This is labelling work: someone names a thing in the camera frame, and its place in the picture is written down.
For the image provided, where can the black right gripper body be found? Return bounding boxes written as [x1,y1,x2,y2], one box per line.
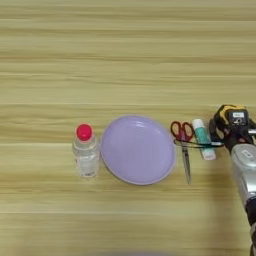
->
[222,125,256,152]

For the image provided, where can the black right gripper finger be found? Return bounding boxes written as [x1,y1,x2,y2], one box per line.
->
[208,117,218,141]
[248,117,256,134]

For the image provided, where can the yellow black tape measure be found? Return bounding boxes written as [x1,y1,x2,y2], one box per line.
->
[173,104,251,150]

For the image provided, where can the clear bottle red cap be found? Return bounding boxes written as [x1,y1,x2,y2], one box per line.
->
[71,123,101,180]

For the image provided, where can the teal white glue stick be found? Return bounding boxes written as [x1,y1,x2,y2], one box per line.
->
[191,118,217,161]

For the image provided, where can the purple round plate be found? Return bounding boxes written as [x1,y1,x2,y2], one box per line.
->
[99,114,177,186]

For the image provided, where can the red handled scissors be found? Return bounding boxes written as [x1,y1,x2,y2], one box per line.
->
[169,120,196,185]

